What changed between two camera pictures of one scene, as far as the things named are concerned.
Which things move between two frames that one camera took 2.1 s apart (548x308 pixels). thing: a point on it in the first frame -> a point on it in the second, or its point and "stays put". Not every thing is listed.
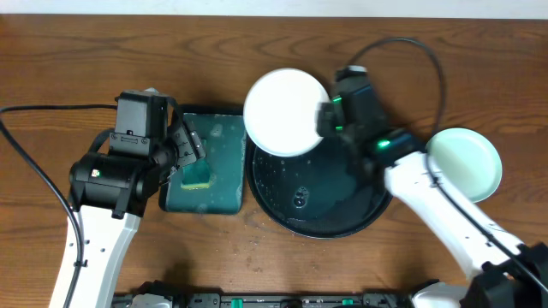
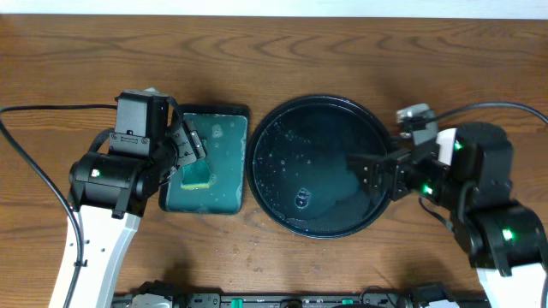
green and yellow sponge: [196, 175] stays put
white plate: [280, 111] -> [445, 142]
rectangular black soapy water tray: [223, 132] stays put
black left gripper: [187, 145] stays put
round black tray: [319, 193] stays put
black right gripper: [325, 127] -> [396, 162]
